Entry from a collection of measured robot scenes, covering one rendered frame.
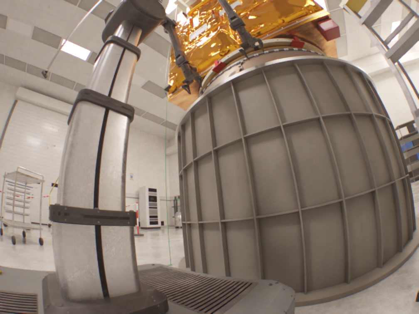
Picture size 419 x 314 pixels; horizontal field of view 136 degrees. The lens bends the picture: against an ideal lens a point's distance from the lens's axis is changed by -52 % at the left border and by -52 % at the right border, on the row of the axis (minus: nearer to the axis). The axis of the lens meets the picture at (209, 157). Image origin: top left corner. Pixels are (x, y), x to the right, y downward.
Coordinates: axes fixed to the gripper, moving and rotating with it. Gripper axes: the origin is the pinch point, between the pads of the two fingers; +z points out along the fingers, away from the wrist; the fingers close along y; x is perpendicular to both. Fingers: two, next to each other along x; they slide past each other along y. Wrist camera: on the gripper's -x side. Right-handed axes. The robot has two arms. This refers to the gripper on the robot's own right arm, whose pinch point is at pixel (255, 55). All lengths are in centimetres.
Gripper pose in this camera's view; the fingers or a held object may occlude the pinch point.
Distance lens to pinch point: 104.2
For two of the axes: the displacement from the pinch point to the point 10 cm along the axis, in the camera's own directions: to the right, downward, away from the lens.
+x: -4.9, 2.9, -8.2
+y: -7.8, 2.8, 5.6
